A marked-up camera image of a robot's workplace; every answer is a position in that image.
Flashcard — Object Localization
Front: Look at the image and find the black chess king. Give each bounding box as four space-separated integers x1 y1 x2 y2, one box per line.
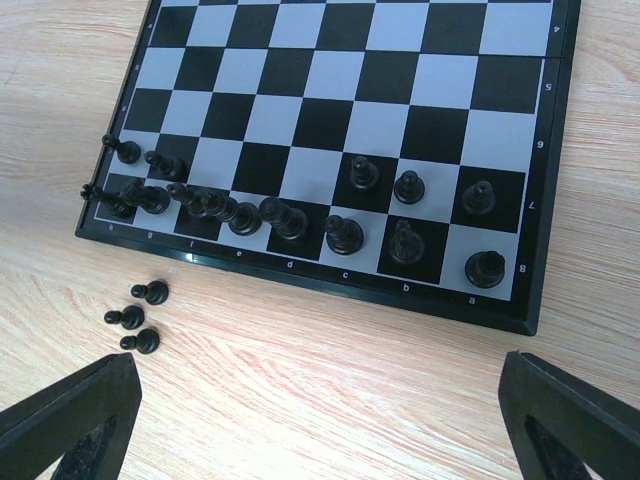
201 191 262 236

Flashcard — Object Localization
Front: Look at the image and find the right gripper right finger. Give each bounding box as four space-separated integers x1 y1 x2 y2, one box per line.
498 351 639 479

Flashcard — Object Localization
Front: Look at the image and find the black chess queen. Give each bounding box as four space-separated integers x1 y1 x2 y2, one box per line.
259 197 308 241

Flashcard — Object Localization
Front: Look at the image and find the black chess bishop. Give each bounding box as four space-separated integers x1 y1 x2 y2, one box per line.
324 215 364 256

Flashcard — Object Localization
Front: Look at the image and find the black pawn bottom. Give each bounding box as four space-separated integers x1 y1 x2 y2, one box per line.
101 133 141 165

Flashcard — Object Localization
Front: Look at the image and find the black pawn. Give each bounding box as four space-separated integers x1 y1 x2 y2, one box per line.
104 305 145 330
119 328 160 354
461 180 496 216
350 155 379 191
130 280 169 305
101 133 141 165
394 170 426 205
144 150 187 182

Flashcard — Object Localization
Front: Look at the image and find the black knight piece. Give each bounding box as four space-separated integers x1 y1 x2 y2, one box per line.
389 220 425 265

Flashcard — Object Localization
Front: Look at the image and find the black and silver chessboard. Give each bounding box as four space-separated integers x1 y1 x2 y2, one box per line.
76 1 581 335

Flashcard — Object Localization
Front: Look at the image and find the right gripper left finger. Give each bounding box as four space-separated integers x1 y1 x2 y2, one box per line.
1 353 142 479

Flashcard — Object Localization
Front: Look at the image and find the black rook piece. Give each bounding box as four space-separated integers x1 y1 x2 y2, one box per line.
80 184 134 218

